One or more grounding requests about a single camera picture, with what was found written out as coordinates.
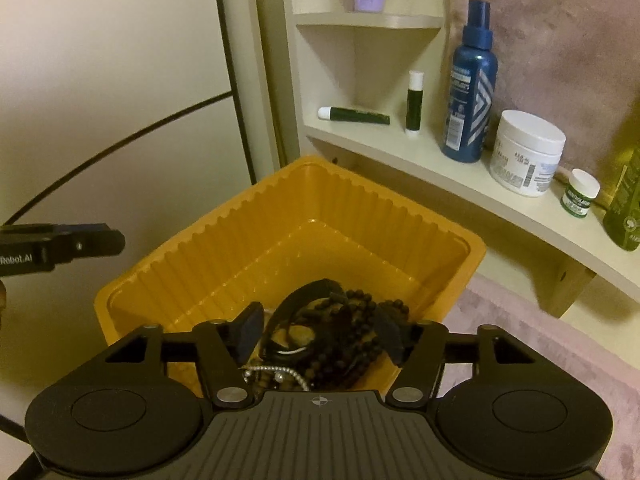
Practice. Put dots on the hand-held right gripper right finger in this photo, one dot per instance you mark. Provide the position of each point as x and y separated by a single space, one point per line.
392 337

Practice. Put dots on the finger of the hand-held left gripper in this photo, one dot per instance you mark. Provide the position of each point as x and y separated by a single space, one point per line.
85 227
95 247

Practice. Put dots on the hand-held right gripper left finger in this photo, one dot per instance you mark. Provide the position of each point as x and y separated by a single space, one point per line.
250 332

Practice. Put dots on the orange plastic tray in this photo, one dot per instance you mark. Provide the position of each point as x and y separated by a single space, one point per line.
300 240

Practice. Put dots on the pink fleece blanket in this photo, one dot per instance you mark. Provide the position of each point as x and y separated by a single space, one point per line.
540 335

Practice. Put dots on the cream corner shelf unit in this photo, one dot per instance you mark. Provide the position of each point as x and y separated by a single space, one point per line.
500 195

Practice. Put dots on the dark green tube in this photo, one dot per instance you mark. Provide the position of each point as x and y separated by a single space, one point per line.
357 116

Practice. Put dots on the white cream jar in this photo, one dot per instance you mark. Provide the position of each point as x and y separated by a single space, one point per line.
525 155

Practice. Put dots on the green lip balm stick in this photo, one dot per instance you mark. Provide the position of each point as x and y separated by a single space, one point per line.
414 105

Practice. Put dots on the small white green jar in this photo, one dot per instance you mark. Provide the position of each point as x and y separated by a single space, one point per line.
580 195

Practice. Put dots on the blue spray bottle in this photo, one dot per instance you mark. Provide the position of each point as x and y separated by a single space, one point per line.
467 105

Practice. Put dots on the green spray bottle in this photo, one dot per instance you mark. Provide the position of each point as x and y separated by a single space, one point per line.
625 200

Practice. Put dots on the pink hanging towel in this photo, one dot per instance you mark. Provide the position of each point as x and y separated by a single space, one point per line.
550 35

